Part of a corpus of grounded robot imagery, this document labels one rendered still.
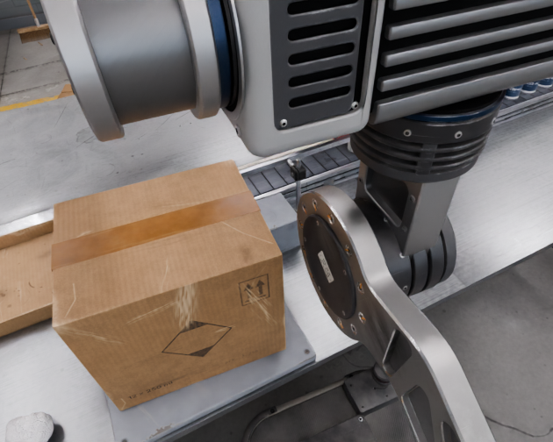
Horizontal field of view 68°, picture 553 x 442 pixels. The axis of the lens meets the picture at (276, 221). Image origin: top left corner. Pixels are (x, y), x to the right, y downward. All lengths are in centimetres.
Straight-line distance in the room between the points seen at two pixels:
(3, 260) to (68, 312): 58
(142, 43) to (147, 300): 37
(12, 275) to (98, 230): 46
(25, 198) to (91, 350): 75
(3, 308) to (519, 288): 192
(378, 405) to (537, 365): 79
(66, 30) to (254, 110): 11
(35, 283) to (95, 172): 40
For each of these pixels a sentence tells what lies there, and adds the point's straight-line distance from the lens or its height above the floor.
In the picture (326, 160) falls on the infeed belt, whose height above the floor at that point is 88.
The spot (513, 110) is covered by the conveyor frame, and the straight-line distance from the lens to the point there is 150.
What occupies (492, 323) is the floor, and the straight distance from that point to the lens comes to 199.
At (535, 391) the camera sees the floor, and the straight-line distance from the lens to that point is 190.
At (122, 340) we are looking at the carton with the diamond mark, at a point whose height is 105.
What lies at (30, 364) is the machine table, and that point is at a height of 83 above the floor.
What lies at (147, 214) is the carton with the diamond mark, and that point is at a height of 112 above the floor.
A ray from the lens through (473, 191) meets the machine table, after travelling 119.
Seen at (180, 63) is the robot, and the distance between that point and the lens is 26.
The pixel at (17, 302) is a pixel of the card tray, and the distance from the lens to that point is 104.
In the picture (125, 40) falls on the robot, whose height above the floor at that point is 147.
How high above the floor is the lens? 155
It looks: 45 degrees down
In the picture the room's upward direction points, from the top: 3 degrees counter-clockwise
